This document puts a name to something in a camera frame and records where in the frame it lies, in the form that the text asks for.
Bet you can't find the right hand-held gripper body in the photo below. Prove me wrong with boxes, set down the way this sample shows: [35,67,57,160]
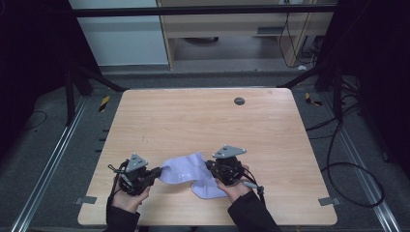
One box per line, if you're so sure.
[211,144,248,187]

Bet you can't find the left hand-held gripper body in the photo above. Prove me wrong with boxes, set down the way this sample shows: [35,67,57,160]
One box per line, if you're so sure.
[117,153,153,197]

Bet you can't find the light purple sock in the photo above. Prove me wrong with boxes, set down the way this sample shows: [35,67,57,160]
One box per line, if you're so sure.
[190,173,229,200]
[160,152,214,186]

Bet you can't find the person's left hand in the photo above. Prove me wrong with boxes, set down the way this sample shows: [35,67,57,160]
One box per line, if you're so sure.
[110,174,151,215]

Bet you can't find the person's right hand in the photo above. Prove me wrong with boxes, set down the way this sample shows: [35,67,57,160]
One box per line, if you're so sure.
[215,163,254,204]

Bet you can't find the yellow black striped tape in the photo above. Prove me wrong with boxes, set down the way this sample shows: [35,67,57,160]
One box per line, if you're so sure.
[98,95,111,113]
[304,92,324,107]

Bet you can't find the black metal stand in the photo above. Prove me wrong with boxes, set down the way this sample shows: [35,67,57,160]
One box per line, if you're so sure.
[64,60,128,128]
[277,62,345,124]

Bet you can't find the white cabinet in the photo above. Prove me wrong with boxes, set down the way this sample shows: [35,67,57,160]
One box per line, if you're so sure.
[68,0,170,68]

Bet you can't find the light wooden desk unit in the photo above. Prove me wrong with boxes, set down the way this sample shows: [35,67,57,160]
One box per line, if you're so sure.
[156,0,337,71]

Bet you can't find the grey tray under desk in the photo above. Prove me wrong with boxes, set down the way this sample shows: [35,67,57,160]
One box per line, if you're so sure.
[256,26,286,36]

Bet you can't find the black curtain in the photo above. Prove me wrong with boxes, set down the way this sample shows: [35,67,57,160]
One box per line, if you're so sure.
[0,0,102,162]
[317,0,410,179]

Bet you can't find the left hand-held gripper cable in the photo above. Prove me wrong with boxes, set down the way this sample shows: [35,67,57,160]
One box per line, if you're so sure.
[105,162,129,224]

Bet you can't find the hand-held gripper cable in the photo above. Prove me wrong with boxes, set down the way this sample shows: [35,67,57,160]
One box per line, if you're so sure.
[105,162,129,224]
[240,166,267,206]

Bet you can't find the right hand-held gripper cable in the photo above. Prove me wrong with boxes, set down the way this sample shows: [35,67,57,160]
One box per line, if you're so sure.
[240,166,267,206]

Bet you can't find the aluminium floor rail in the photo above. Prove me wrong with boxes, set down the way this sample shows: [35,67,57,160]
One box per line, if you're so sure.
[319,92,403,232]
[9,96,89,232]

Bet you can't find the thin black floor cable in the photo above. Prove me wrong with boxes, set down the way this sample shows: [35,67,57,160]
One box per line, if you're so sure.
[23,110,48,131]

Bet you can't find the hanging black cables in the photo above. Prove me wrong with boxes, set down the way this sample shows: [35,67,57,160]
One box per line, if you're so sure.
[278,12,320,70]

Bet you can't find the black horizontal frame bar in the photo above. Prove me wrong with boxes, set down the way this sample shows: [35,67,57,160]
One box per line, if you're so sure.
[69,4,338,18]

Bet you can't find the looped black floor cable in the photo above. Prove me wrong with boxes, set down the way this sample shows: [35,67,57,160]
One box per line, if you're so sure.
[321,121,386,209]

